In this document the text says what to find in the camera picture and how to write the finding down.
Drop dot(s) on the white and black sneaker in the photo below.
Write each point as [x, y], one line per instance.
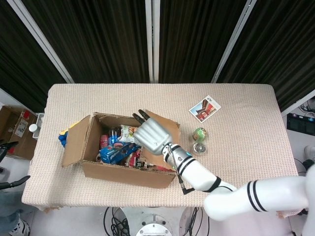
[21, 228]

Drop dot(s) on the person's leg in jeans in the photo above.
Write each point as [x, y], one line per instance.
[9, 209]

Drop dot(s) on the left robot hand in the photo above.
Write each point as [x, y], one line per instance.
[7, 147]

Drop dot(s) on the open cardboard box with labels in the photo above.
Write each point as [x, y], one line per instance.
[17, 132]

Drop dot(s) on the beige woven tablecloth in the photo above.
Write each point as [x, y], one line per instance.
[221, 118]

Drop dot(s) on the clear jar of paper clips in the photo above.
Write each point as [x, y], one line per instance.
[200, 148]

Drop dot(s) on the red snack packet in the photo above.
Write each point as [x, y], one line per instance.
[103, 141]

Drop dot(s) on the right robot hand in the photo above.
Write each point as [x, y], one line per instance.
[152, 136]

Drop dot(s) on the white and green snack bag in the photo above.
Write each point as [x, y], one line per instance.
[128, 134]

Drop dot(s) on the grey round robot base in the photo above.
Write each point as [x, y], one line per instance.
[153, 227]

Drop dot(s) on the white metal partition frame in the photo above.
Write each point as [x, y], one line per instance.
[232, 41]
[152, 41]
[299, 102]
[41, 41]

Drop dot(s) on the black pleated curtain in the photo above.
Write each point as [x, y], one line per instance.
[105, 37]

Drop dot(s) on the black electronic device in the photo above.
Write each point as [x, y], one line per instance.
[300, 124]

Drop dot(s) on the blue package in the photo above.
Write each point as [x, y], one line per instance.
[115, 153]

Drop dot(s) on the yellow blue toy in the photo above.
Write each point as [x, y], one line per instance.
[63, 140]

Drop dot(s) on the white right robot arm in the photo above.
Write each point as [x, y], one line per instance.
[246, 199]

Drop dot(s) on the red and white snack pack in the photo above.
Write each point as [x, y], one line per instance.
[135, 161]

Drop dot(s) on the large brown cardboard box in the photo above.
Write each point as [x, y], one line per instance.
[123, 173]

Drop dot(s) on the white bottle cap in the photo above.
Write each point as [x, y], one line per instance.
[33, 128]

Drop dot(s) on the white plastic bin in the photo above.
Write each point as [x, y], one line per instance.
[39, 123]

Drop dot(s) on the postcard with red building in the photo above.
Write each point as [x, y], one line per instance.
[205, 108]

